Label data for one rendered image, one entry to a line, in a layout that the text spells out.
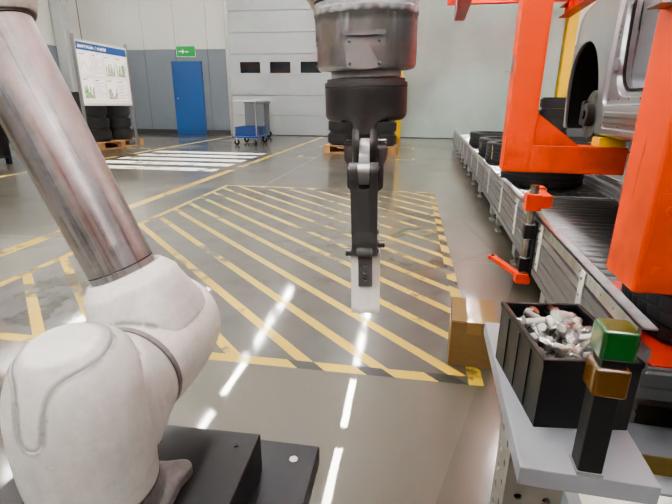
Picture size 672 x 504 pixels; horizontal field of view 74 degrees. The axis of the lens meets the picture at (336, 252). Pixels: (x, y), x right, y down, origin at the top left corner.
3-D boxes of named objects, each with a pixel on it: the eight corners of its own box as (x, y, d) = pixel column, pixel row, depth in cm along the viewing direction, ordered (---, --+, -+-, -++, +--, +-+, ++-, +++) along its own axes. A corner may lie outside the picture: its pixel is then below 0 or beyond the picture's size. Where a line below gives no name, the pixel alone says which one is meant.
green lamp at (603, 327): (636, 365, 52) (643, 334, 51) (598, 361, 53) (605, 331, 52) (622, 348, 56) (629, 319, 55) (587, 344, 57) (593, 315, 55)
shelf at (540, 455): (657, 506, 57) (663, 488, 56) (517, 484, 61) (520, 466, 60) (565, 341, 97) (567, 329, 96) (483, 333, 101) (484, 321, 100)
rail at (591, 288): (657, 409, 115) (678, 332, 108) (616, 404, 117) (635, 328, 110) (507, 206, 345) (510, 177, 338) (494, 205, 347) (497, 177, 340)
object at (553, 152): (623, 175, 265) (636, 114, 254) (529, 172, 274) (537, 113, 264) (613, 171, 280) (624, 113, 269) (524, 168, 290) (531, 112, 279)
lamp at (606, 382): (627, 402, 54) (634, 373, 52) (590, 397, 54) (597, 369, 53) (614, 382, 57) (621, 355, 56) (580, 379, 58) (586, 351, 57)
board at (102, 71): (102, 157, 773) (83, 32, 712) (76, 157, 780) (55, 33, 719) (150, 149, 914) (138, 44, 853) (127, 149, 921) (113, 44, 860)
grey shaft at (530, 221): (528, 287, 223) (544, 186, 208) (517, 286, 224) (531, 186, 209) (525, 280, 232) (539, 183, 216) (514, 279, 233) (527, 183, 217)
